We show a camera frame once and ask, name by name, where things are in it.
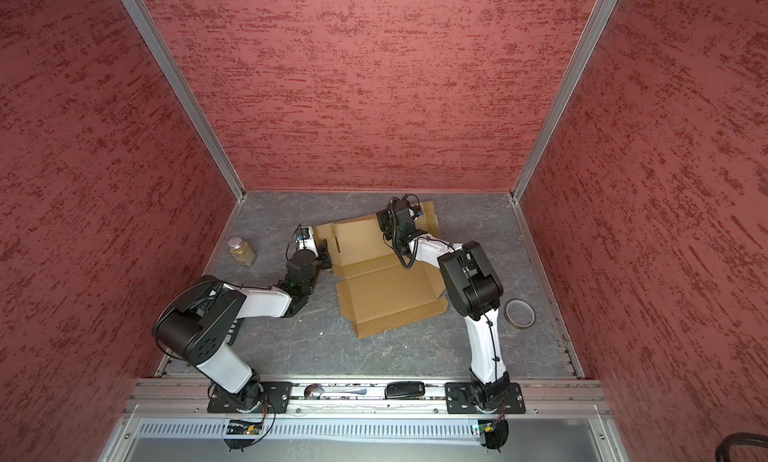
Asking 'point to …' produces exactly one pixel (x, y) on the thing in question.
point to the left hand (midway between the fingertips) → (323, 245)
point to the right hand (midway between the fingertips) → (373, 215)
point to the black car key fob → (404, 389)
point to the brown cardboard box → (378, 289)
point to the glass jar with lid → (241, 251)
